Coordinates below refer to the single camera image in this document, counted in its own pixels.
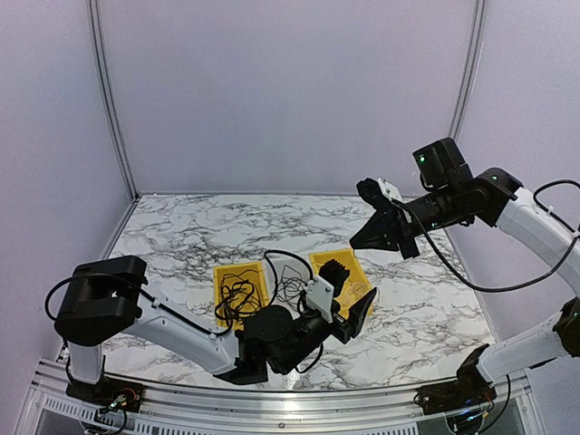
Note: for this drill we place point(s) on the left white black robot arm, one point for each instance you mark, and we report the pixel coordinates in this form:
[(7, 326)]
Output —
[(106, 297)]

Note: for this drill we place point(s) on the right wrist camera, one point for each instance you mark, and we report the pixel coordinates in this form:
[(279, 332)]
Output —
[(378, 193)]

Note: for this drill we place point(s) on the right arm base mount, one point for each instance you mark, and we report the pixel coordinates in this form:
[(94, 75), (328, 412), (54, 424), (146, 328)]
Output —
[(469, 388)]

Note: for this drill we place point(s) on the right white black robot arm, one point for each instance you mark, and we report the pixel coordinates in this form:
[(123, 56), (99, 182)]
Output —
[(454, 196)]

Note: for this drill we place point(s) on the yellow plastic bin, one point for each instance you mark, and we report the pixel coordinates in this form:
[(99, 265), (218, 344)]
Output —
[(355, 286), (240, 290)]

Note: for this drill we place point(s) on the right aluminium corner post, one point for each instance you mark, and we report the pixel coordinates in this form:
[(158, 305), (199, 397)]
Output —
[(470, 68)]

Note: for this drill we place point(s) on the white translucent plastic bin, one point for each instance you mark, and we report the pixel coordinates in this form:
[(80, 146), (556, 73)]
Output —
[(286, 279)]

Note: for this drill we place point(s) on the right yellow plastic bin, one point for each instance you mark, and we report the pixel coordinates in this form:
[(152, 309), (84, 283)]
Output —
[(355, 286)]

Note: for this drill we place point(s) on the aluminium corner post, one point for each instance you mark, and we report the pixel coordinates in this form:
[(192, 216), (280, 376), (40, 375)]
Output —
[(470, 68), (109, 106)]

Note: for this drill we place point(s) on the left yellow plastic bin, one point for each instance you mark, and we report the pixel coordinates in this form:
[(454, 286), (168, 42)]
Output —
[(240, 290)]

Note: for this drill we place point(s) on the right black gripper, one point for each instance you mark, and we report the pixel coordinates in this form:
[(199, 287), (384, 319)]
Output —
[(382, 225)]

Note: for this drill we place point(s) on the left aluminium corner post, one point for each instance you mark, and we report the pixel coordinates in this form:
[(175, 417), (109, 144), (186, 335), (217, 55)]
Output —
[(109, 106)]

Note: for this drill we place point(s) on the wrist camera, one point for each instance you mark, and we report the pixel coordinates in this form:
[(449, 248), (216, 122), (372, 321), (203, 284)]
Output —
[(378, 193), (324, 287)]

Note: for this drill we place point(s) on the aluminium front rail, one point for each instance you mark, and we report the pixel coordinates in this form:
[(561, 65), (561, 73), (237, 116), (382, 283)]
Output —
[(180, 409)]

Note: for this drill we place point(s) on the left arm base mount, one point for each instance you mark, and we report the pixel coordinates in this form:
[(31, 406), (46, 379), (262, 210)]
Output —
[(111, 394)]

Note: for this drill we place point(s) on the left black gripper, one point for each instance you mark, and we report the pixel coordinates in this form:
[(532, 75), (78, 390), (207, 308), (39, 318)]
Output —
[(354, 323)]

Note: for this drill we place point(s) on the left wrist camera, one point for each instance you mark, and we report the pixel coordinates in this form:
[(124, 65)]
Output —
[(324, 287)]

